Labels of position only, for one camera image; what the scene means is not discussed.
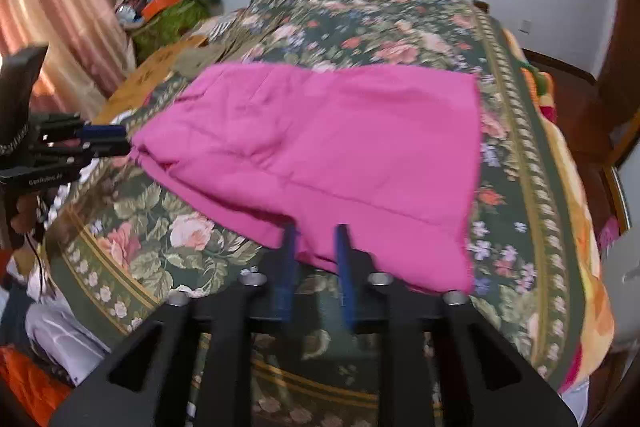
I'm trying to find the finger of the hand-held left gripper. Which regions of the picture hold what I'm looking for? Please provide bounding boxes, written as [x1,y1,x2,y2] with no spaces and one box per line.
[30,139,132,182]
[30,111,127,142]

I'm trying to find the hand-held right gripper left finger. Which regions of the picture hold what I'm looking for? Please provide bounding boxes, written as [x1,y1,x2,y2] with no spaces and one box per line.
[49,223,301,427]

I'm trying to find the black cable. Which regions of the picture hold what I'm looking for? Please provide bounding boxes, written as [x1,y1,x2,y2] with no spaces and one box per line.
[22,207,52,299]

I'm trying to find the brown wooden frame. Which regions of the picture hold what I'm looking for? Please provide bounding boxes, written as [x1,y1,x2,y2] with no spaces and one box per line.
[597,0,640,233]

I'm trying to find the pink pants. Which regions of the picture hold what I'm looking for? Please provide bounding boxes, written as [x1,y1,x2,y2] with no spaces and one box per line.
[131,62,484,294]

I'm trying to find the person's left hand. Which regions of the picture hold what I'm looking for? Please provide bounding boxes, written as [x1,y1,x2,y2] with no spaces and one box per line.
[10,194,45,249]

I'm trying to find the green floral bedspread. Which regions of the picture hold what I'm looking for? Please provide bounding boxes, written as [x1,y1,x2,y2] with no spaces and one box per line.
[42,0,601,427]

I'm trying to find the orange floral blanket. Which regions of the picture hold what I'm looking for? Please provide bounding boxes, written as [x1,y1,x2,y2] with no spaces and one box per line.
[504,28,617,390]

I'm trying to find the yellow-brown patterned cloth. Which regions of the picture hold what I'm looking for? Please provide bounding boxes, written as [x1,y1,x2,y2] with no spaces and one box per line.
[94,34,241,124]

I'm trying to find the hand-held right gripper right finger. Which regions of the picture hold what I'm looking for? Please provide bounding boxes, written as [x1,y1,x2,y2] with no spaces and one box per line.
[335,223,577,427]

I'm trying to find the orange cloth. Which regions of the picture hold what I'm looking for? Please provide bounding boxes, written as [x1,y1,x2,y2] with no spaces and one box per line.
[0,344,74,424]

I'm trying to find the green cloth bundle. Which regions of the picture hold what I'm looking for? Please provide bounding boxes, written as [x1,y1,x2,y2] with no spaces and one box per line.
[131,0,212,64]

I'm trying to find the white cloth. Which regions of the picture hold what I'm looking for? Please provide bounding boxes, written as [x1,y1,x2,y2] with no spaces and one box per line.
[22,252,112,384]

